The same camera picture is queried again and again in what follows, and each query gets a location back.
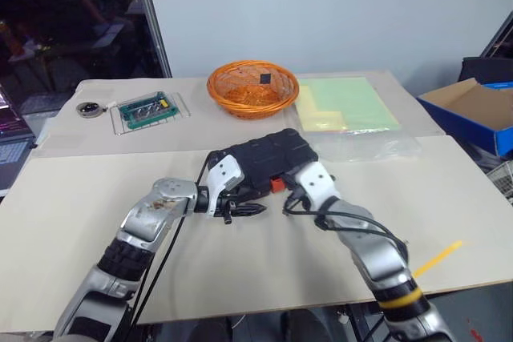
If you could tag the yellow paper sheet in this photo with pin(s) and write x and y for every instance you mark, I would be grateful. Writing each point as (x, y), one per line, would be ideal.
(316, 117)

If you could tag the yellow tape strip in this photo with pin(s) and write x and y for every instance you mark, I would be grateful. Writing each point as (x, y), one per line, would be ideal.
(437, 258)

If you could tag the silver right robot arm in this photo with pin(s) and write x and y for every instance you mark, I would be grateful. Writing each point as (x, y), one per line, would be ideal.
(372, 246)

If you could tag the orange wicker basket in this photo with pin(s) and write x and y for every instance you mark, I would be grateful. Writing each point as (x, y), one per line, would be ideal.
(248, 107)

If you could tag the round metal tin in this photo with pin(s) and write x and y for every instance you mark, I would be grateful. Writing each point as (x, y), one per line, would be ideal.
(90, 109)

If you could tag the grey metal frame post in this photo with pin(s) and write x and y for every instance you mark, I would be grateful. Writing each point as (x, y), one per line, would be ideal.
(154, 17)

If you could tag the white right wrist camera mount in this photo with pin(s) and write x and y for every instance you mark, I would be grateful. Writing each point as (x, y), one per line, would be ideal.
(318, 183)

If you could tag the green circuit board in tray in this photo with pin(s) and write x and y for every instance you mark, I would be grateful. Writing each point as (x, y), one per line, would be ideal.
(182, 103)

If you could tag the open laptop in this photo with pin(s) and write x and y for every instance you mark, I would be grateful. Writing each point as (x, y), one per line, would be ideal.
(12, 150)

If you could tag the blue cardboard box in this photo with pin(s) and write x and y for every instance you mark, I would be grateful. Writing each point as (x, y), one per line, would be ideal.
(461, 121)

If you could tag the beige paper table cover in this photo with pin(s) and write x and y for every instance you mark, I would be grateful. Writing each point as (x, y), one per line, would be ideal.
(160, 142)

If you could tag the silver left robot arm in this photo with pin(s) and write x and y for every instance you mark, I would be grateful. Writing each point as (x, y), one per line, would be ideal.
(152, 214)

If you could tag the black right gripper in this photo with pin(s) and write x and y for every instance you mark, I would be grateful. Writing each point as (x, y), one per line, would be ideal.
(294, 186)

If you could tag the green screwdriver bit box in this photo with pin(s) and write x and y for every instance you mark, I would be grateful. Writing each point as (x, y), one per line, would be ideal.
(146, 111)

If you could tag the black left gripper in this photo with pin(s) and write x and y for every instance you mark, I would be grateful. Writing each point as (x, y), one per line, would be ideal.
(229, 210)

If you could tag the clear plastic bag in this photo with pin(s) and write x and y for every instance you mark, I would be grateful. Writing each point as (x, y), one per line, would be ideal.
(360, 146)

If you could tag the small black square piece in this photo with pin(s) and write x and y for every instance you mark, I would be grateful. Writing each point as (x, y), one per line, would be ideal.
(265, 79)

